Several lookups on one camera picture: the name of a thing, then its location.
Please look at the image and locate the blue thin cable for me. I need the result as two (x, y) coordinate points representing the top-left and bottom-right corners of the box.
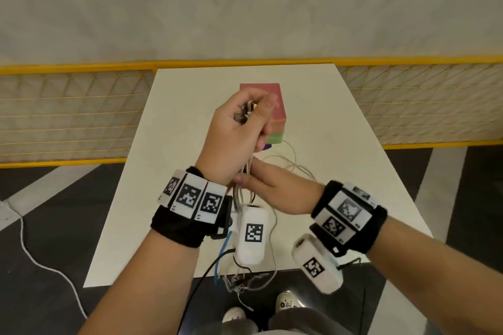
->
(214, 229), (235, 287)

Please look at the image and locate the person's left forearm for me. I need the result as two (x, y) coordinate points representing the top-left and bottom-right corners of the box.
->
(78, 224), (202, 335)

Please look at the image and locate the bundle of white cables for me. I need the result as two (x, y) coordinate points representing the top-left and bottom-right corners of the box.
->
(220, 100), (320, 297)

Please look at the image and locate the yellow mesh fence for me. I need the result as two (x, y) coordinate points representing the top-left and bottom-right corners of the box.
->
(0, 56), (503, 169)

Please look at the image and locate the person's right hand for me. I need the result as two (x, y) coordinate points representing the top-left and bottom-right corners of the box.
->
(234, 158), (326, 215)

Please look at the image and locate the black wristband with marker tags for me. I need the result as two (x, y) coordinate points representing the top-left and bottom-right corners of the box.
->
(311, 180), (388, 255)
(150, 167), (233, 248)

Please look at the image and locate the white shoe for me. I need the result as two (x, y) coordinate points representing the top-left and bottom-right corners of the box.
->
(275, 291), (306, 313)
(222, 307), (248, 324)

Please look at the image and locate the person's left hand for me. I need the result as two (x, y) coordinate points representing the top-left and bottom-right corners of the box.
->
(195, 87), (278, 186)

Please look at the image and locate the white floor cable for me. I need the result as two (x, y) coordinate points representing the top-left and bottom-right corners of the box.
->
(0, 199), (88, 320)

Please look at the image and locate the white wrist camera with marker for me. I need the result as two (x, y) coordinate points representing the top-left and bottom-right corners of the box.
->
(234, 204), (269, 267)
(291, 233), (343, 295)

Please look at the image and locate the black thin cable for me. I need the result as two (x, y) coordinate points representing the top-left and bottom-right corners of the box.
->
(184, 248), (237, 335)

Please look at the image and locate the person's right forearm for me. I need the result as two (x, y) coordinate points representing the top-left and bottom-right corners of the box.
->
(365, 216), (503, 335)

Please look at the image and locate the pink orange green layered box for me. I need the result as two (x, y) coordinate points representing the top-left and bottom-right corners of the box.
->
(239, 83), (288, 151)

